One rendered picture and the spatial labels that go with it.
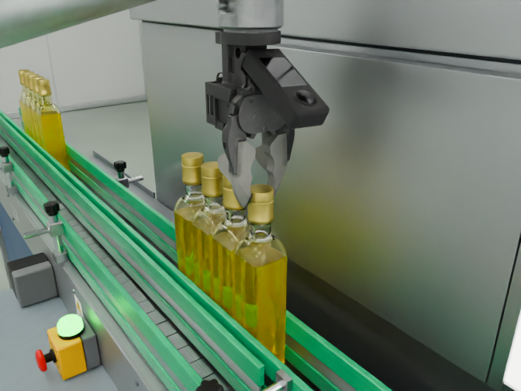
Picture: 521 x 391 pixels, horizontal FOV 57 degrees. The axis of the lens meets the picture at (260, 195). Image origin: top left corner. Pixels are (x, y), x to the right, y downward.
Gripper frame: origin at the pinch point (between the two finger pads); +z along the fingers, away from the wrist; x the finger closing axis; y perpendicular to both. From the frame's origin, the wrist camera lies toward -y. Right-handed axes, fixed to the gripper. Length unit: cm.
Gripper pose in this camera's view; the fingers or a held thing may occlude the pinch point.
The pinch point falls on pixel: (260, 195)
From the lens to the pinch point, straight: 62.2
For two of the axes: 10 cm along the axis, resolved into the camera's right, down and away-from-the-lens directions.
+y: -5.8, -3.2, 7.5
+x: -8.2, 2.2, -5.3
